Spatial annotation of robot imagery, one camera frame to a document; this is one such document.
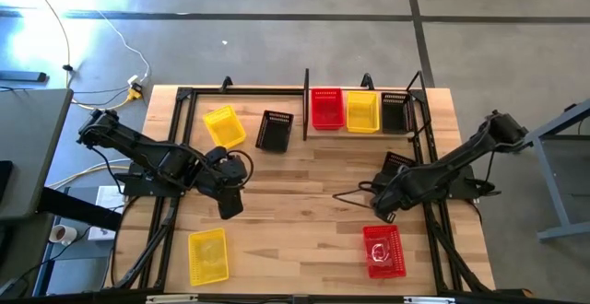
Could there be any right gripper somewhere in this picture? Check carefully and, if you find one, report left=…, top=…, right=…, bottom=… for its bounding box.
left=372, top=170, right=425, bottom=225

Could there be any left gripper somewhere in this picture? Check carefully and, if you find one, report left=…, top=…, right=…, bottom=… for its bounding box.
left=198, top=146, right=250, bottom=221

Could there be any red plastic basket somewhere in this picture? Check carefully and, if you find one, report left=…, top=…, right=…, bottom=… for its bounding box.
left=361, top=224, right=407, bottom=280
left=310, top=88, right=346, bottom=132

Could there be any yellow plastic basket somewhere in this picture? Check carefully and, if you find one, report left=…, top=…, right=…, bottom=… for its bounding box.
left=187, top=228, right=230, bottom=287
left=346, top=90, right=381, bottom=134
left=201, top=104, right=248, bottom=151

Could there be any clear plastic wrap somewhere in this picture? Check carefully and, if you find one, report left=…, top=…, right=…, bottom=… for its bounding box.
left=368, top=240, right=394, bottom=264

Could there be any white paper box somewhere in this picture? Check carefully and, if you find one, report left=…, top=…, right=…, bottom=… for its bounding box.
left=88, top=184, right=126, bottom=242

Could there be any black desk support beam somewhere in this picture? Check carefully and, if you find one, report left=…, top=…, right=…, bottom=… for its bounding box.
left=39, top=186, right=124, bottom=231

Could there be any black table edge beam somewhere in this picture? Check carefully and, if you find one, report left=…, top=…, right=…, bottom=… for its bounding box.
left=0, top=288, right=590, bottom=304

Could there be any grey-blue metal table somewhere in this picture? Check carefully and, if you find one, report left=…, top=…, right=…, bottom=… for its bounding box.
left=506, top=97, right=590, bottom=243

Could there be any white cup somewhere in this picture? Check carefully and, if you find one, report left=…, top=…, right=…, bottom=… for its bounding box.
left=48, top=224, right=78, bottom=246

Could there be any grey desk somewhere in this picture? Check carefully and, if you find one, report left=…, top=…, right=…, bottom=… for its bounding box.
left=0, top=88, right=75, bottom=222

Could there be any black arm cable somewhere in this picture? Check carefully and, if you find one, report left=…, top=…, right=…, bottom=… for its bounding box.
left=224, top=148, right=255, bottom=189
left=331, top=181, right=384, bottom=209

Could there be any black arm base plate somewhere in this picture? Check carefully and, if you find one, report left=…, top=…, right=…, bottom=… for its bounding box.
left=120, top=163, right=185, bottom=198
left=440, top=164, right=480, bottom=202

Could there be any silver bracket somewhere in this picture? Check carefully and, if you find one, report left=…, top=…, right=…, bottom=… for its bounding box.
left=403, top=296, right=456, bottom=304
left=145, top=294, right=199, bottom=304

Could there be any black table frame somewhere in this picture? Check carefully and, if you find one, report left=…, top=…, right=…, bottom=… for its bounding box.
left=110, top=84, right=499, bottom=296

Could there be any black metal shelf frame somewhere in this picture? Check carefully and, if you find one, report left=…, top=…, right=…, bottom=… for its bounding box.
left=302, top=67, right=424, bottom=142

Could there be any cream cable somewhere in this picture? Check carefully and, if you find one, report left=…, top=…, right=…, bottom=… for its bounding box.
left=45, top=158, right=131, bottom=191

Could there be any yellow cable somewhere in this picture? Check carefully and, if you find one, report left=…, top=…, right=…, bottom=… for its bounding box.
left=71, top=95, right=136, bottom=112

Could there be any white cable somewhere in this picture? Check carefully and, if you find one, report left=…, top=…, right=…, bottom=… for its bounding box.
left=94, top=8, right=151, bottom=84

